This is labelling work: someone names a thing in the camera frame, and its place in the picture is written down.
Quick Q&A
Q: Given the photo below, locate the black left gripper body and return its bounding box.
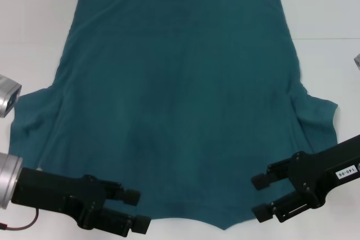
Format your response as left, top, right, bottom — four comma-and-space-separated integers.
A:
11, 166, 107, 230

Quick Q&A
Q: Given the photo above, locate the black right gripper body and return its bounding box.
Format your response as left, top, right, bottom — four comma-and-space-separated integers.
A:
277, 134, 360, 223

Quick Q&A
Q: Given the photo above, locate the teal blue t-shirt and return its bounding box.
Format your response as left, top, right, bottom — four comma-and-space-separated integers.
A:
7, 0, 338, 231

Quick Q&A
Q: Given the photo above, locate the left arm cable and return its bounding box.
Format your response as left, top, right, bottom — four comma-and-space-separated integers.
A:
0, 208, 41, 227

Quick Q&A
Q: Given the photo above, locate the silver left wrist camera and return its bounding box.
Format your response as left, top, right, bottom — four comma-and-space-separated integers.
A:
0, 74, 23, 119

